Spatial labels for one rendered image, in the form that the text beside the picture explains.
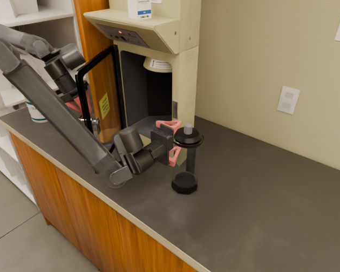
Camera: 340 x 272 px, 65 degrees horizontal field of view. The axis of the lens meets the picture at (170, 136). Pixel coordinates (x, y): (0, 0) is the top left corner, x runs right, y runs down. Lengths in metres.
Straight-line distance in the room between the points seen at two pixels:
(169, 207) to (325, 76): 0.76
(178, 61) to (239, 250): 0.61
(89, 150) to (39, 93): 0.17
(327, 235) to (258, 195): 0.24
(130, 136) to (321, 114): 0.82
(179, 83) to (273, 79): 0.47
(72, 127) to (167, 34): 0.38
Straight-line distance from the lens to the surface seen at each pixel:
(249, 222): 0.95
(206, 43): 1.34
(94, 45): 1.12
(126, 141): 0.69
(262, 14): 1.20
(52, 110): 0.68
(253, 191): 1.06
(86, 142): 0.68
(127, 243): 1.22
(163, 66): 0.99
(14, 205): 2.55
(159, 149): 0.74
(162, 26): 0.80
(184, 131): 0.87
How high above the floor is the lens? 1.67
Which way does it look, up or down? 34 degrees down
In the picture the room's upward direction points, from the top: straight up
